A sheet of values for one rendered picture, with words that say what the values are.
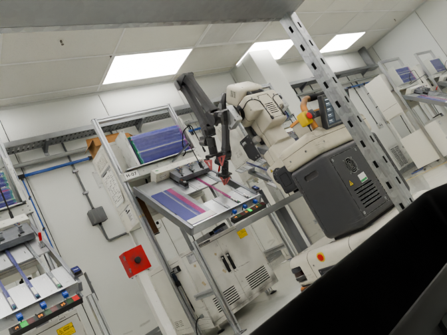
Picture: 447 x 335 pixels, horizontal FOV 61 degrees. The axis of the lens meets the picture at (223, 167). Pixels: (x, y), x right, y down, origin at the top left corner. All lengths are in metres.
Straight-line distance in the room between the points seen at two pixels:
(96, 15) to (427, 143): 6.52
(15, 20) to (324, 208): 1.64
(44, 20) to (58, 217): 3.88
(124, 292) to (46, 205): 1.23
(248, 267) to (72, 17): 2.67
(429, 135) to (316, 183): 5.04
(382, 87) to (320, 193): 5.20
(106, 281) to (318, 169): 2.97
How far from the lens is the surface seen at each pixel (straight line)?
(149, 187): 3.04
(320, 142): 1.92
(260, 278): 3.13
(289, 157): 2.00
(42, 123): 4.87
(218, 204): 2.82
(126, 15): 0.65
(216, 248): 2.97
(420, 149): 6.98
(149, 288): 2.50
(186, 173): 3.11
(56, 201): 4.47
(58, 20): 0.61
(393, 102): 6.98
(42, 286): 2.29
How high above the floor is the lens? 0.54
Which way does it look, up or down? 10 degrees up
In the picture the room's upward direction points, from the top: 29 degrees counter-clockwise
